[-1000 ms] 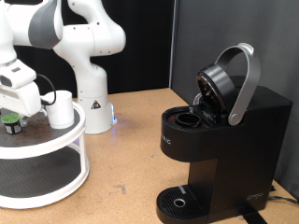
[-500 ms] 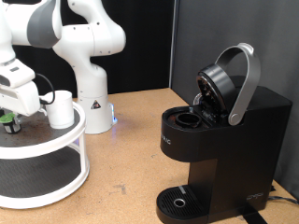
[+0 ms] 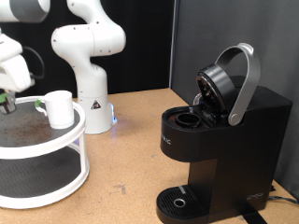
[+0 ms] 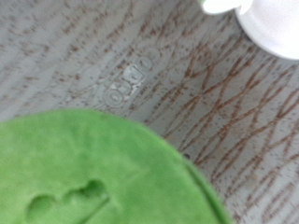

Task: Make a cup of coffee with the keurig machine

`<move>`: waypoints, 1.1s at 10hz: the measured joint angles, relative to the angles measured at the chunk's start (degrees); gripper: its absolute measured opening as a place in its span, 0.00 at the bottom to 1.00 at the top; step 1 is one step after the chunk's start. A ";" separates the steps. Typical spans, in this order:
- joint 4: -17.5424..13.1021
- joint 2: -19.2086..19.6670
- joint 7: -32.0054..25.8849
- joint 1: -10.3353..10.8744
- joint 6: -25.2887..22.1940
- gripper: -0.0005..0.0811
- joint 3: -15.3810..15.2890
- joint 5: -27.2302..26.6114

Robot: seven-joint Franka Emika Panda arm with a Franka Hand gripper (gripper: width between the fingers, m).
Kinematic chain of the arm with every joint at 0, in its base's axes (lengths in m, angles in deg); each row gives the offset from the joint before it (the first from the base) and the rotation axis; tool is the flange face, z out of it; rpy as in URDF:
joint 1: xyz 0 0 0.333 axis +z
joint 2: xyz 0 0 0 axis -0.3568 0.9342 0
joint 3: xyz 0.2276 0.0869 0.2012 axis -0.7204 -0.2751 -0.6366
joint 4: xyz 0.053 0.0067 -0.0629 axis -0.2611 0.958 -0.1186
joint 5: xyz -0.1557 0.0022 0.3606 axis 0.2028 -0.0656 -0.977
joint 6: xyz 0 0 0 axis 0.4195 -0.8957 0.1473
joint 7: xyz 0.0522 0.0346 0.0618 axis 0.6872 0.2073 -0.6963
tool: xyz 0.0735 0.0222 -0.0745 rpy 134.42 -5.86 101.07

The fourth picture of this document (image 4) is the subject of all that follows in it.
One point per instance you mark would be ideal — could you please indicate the green coffee pod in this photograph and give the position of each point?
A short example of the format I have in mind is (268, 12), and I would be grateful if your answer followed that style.
(93, 161)

